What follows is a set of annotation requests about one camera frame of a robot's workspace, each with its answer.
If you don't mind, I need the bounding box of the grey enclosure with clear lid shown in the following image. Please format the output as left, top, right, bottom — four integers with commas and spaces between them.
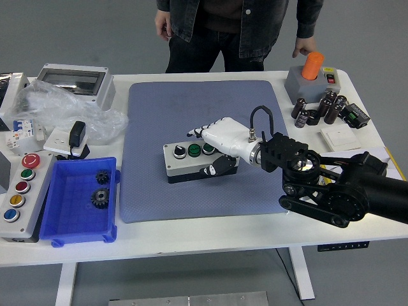
35, 62, 116, 111

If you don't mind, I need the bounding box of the person's right hand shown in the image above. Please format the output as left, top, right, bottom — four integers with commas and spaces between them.
154, 8, 175, 42

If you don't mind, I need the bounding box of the grey four-button control box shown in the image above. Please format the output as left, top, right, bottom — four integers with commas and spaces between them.
163, 142, 239, 184

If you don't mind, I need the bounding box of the black table control panel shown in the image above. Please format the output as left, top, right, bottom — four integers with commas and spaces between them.
317, 241, 370, 252

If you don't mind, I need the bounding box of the white table leg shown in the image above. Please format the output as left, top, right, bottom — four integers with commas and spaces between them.
54, 263, 79, 306
288, 247, 316, 300

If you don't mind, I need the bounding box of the grey metal box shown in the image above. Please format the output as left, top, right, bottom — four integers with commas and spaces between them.
0, 150, 13, 194

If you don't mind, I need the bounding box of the grey switch box base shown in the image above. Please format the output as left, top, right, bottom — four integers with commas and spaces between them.
284, 66, 342, 105

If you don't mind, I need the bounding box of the thin black cable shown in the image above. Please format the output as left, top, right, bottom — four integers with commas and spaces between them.
274, 247, 303, 300

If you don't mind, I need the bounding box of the orange cylinder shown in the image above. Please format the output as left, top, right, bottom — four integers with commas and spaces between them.
301, 51, 325, 80

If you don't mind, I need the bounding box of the person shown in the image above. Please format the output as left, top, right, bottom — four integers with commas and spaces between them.
155, 0, 324, 74

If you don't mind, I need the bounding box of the black module with green terminal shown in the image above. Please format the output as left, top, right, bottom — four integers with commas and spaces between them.
339, 102, 370, 129

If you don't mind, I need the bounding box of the small black gear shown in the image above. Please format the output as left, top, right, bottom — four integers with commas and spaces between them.
95, 171, 112, 186

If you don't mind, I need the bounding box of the grey-blue mat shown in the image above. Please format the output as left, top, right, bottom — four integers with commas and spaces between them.
119, 80, 291, 224

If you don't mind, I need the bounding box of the large black gear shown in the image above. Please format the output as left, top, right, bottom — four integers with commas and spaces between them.
90, 187, 111, 210

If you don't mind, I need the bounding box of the black power adapter with cord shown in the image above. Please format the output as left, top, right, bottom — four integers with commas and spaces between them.
55, 120, 91, 161

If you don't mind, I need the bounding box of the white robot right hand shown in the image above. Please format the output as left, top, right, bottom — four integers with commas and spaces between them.
187, 116, 258, 177

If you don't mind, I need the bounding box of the black capacitor with print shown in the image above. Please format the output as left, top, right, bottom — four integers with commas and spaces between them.
295, 110, 310, 129

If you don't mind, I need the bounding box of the grey five-button control box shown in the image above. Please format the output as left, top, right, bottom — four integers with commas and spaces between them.
0, 152, 55, 244

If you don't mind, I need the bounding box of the white wall switch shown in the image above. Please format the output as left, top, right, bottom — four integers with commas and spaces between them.
320, 124, 361, 151

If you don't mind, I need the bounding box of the yellow and white cardboard box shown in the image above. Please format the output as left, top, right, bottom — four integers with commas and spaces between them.
318, 146, 408, 183

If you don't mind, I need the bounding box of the clear plastic bag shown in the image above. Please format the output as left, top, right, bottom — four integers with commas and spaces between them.
11, 78, 129, 144

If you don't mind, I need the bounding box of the white wall socket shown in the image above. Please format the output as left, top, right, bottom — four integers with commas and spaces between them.
43, 127, 80, 154

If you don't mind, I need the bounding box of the person's left hand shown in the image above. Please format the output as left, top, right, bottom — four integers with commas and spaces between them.
292, 36, 316, 59

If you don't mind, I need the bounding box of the blue plastic bin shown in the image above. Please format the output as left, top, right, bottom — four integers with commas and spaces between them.
38, 156, 121, 248

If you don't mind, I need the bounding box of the black ring-shaped part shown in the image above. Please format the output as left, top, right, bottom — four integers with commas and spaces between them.
306, 109, 321, 126

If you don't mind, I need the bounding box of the white circuit breaker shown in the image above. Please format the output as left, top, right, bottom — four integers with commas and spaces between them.
5, 118, 45, 150

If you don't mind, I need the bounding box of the white equipment box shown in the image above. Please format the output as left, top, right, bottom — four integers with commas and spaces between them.
0, 71, 31, 131

